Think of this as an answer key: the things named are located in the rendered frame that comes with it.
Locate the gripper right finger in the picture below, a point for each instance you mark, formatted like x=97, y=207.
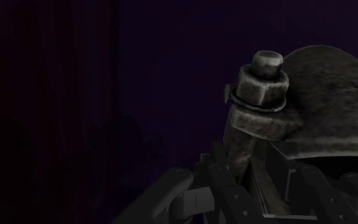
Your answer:
x=324, y=198

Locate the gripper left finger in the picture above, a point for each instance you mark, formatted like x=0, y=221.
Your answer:
x=228, y=198

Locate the grey metal tool with bolt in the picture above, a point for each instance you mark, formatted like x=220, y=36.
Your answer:
x=321, y=102

